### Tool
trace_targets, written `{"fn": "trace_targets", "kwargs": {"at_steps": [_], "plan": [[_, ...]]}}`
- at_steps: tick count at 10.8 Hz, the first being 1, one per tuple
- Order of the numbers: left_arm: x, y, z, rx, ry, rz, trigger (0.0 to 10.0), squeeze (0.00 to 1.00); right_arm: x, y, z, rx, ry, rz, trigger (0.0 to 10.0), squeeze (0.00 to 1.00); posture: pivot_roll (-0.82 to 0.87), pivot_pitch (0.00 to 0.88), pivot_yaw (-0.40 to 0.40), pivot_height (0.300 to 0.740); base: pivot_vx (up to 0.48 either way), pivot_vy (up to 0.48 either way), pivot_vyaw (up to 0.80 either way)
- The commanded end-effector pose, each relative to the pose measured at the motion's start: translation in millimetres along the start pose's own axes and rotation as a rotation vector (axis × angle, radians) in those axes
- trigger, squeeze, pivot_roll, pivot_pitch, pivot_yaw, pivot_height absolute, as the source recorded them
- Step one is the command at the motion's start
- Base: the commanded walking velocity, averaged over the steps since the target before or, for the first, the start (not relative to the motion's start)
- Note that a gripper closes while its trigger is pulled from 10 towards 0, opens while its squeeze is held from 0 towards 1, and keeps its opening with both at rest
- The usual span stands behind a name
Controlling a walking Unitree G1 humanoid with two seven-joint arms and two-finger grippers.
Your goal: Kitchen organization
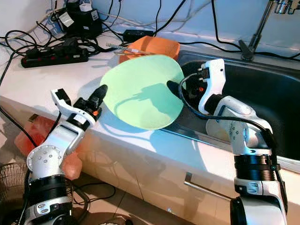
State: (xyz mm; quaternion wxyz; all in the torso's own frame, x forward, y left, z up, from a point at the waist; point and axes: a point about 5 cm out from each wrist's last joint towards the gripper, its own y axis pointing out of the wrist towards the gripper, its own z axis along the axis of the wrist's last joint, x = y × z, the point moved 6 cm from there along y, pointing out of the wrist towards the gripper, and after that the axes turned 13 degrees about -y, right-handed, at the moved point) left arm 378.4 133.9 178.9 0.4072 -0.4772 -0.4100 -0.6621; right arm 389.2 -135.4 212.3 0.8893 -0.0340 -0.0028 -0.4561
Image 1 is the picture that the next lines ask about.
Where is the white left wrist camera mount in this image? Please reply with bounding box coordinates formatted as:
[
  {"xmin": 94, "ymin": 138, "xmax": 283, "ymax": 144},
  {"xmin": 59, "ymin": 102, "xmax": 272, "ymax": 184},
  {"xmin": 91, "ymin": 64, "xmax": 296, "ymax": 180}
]
[{"xmin": 51, "ymin": 88, "xmax": 99, "ymax": 131}]

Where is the long light utensil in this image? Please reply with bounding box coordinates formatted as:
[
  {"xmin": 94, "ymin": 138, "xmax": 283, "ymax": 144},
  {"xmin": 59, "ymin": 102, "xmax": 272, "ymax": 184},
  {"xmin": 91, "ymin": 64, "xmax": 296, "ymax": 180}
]
[{"xmin": 106, "ymin": 42, "xmax": 139, "ymax": 55}]

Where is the black power strip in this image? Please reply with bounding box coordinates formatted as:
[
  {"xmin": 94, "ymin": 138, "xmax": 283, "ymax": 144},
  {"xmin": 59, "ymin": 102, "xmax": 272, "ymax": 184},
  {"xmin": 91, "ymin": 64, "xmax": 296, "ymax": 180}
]
[{"xmin": 21, "ymin": 37, "xmax": 90, "ymax": 68}]

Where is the black power brick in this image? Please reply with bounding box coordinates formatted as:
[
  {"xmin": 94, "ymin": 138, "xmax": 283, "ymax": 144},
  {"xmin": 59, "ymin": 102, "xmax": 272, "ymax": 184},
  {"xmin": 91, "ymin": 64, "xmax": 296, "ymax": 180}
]
[{"xmin": 121, "ymin": 29, "xmax": 155, "ymax": 42}]

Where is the green plate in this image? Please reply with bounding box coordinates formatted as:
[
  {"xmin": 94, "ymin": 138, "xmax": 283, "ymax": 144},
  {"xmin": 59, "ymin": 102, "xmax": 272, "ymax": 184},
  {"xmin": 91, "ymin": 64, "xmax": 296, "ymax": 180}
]
[{"xmin": 99, "ymin": 54, "xmax": 185, "ymax": 131}]

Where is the black charger box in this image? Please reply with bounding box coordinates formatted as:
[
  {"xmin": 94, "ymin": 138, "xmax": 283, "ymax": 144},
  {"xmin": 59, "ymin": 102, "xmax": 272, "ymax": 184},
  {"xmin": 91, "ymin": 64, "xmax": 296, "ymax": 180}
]
[{"xmin": 55, "ymin": 0, "xmax": 104, "ymax": 39}]

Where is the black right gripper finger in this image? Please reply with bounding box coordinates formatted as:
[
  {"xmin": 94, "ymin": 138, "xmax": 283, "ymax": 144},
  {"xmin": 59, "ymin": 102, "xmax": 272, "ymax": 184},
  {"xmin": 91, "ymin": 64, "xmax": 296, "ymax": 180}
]
[{"xmin": 166, "ymin": 80, "xmax": 189, "ymax": 101}]

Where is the white bowl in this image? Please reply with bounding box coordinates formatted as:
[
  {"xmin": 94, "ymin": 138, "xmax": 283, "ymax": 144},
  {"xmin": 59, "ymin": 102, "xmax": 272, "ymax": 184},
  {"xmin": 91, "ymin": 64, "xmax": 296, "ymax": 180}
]
[{"xmin": 205, "ymin": 117, "xmax": 233, "ymax": 142}]

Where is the stainless steel sink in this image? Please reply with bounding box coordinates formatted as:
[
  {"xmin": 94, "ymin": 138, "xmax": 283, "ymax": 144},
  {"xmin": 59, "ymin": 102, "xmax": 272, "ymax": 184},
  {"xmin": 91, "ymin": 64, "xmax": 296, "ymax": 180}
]
[{"xmin": 169, "ymin": 48, "xmax": 300, "ymax": 172}]

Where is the black power strip cord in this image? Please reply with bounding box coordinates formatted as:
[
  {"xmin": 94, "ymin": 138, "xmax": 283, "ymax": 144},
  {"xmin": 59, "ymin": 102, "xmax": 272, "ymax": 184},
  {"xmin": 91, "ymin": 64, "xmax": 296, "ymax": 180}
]
[{"xmin": 0, "ymin": 33, "xmax": 38, "ymax": 136}]

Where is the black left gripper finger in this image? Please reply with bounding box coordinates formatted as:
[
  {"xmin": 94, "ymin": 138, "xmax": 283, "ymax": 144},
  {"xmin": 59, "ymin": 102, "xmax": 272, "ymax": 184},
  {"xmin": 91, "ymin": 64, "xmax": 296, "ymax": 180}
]
[{"xmin": 90, "ymin": 84, "xmax": 108, "ymax": 106}]

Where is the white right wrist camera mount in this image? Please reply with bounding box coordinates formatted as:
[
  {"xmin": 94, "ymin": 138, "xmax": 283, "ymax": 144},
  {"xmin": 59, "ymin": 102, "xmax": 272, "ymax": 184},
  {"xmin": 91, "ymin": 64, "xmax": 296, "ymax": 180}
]
[{"xmin": 198, "ymin": 59, "xmax": 227, "ymax": 114}]

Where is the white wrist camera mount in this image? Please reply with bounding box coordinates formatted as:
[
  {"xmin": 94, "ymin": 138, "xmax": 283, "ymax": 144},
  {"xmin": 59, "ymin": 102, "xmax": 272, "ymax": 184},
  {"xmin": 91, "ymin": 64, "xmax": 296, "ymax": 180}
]
[
  {"xmin": 51, "ymin": 88, "xmax": 99, "ymax": 131},
  {"xmin": 198, "ymin": 59, "xmax": 227, "ymax": 114}
]

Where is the black floor cable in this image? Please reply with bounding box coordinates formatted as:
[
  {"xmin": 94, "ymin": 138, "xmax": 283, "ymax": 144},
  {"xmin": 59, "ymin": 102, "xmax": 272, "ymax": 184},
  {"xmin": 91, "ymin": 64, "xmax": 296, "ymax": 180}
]
[{"xmin": 70, "ymin": 180, "xmax": 117, "ymax": 203}]

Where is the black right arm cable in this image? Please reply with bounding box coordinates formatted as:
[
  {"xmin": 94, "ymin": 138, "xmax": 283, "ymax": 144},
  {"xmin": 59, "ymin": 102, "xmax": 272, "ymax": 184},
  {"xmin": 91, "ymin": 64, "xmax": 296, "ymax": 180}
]
[{"xmin": 177, "ymin": 73, "xmax": 289, "ymax": 207}]

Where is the orange bowl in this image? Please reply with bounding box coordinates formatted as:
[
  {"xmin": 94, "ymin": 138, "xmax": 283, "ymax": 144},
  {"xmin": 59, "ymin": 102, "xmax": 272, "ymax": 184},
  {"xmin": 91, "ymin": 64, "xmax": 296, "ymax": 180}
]
[{"xmin": 118, "ymin": 36, "xmax": 181, "ymax": 65}]

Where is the black wall cable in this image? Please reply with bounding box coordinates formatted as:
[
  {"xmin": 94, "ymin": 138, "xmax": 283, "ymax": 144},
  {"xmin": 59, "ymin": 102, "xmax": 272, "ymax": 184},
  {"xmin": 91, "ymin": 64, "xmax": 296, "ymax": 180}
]
[{"xmin": 211, "ymin": 0, "xmax": 242, "ymax": 46}]

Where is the orange plastic bag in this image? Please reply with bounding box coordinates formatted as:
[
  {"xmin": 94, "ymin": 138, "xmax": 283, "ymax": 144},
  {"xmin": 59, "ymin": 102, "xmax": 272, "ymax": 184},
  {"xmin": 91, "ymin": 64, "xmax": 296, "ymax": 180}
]
[{"xmin": 14, "ymin": 115, "xmax": 84, "ymax": 181}]

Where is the white kitchen cabinet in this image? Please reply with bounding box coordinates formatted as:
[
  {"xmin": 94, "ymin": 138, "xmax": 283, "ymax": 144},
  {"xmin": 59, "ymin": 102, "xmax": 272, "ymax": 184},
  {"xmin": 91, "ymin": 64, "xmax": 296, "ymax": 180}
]
[{"xmin": 0, "ymin": 91, "xmax": 300, "ymax": 225}]

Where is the dark metal faucet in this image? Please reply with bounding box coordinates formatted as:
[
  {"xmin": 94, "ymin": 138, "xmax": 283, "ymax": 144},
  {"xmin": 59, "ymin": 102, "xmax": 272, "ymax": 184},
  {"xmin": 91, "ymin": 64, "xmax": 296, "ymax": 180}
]
[{"xmin": 238, "ymin": 0, "xmax": 293, "ymax": 60}]

